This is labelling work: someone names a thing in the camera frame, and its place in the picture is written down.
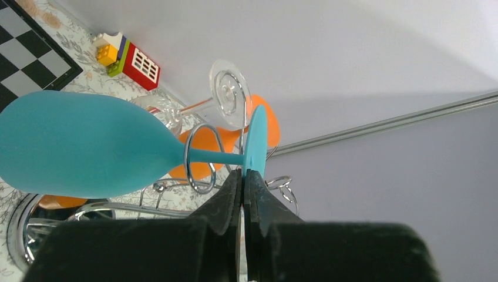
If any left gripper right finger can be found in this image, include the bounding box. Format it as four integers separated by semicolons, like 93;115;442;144
243;170;441;281

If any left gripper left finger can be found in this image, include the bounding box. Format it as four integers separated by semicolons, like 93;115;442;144
23;170;243;281

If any blue wine glass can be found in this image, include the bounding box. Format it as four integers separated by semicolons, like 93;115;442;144
1;90;268;199

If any orange wine glass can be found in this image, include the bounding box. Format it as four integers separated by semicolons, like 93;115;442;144
39;95;281;210

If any back clear wine glass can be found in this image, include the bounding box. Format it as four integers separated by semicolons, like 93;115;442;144
130;59;253;136

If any chrome wine glass rack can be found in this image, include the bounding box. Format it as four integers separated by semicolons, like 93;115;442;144
6;70;300;273

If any red white block toy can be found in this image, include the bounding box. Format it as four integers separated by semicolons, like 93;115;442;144
92;32;161;91

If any floral tablecloth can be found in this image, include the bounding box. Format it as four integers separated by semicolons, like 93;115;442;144
1;1;217;281

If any black white checkerboard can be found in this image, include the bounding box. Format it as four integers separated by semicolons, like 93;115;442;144
1;1;82;110

